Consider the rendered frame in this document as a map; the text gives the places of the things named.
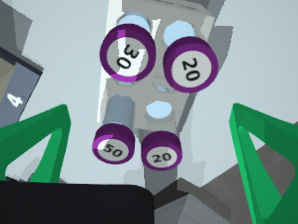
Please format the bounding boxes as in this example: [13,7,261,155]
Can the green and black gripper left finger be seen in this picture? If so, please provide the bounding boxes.
[0,104,71,183]

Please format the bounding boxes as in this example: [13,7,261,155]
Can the white tube rack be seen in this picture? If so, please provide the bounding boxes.
[97,0,215,130]

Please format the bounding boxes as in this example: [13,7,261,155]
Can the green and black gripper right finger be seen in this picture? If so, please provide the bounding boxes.
[229,103,298,224]

